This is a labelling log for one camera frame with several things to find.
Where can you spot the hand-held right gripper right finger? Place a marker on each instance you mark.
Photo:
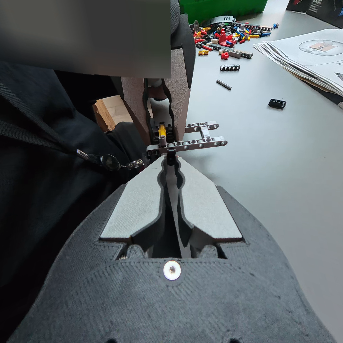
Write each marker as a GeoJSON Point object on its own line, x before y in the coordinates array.
{"type": "Point", "coordinates": [206, 211]}

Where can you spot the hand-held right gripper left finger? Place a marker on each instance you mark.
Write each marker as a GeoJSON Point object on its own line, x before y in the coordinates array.
{"type": "Point", "coordinates": [134, 211]}

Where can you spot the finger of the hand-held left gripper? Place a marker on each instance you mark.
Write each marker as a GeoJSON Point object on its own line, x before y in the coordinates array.
{"type": "Point", "coordinates": [135, 93]}
{"type": "Point", "coordinates": [181, 80]}

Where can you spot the small black lego connector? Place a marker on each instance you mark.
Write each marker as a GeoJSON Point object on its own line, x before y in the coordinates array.
{"type": "Point", "coordinates": [171, 155]}

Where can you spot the grey lego frame assembly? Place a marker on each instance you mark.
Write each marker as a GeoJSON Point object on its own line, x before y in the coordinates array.
{"type": "Point", "coordinates": [214, 143]}

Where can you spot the short black lego beam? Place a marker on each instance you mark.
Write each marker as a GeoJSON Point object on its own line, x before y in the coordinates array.
{"type": "Point", "coordinates": [277, 103]}

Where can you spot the pile of loose lego pieces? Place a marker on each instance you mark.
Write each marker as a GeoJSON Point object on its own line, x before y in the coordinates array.
{"type": "Point", "coordinates": [222, 34]}

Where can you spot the grey lego axle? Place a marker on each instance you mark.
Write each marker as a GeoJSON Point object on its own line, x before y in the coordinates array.
{"type": "Point", "coordinates": [224, 84]}

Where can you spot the black five-hole lego beam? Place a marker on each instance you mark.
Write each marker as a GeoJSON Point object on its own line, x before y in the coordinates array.
{"type": "Point", "coordinates": [230, 67]}

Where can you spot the lego instruction booklet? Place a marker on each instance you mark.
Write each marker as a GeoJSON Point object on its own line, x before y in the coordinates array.
{"type": "Point", "coordinates": [308, 53]}

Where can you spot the green plastic bin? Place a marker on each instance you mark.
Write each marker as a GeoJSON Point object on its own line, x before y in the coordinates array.
{"type": "Point", "coordinates": [222, 6]}

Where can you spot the person's dark clothing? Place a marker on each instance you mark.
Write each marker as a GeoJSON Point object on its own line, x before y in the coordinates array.
{"type": "Point", "coordinates": [40, 201]}

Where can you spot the black box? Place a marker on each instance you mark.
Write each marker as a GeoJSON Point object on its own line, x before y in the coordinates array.
{"type": "Point", "coordinates": [321, 10]}

